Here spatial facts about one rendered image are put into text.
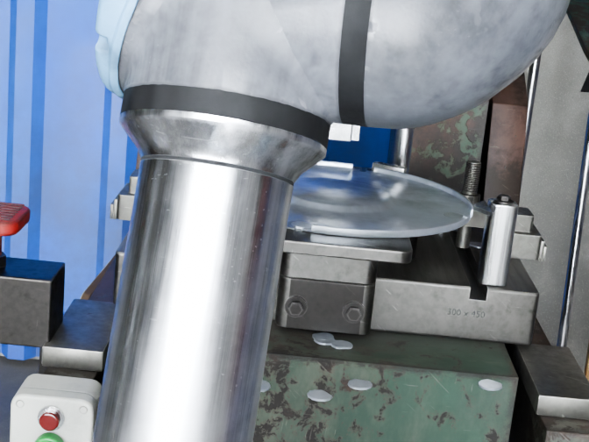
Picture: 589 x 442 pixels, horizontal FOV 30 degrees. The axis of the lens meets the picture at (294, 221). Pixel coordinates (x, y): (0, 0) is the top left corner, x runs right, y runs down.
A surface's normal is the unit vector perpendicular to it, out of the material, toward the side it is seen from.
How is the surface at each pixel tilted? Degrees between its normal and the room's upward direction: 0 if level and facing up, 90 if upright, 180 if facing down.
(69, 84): 90
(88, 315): 0
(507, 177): 73
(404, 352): 0
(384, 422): 90
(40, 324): 90
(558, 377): 0
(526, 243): 90
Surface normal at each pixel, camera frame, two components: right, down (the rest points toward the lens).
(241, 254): 0.51, 0.00
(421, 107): 0.15, 0.87
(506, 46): 0.62, 0.43
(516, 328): -0.03, 0.26
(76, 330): 0.10, -0.96
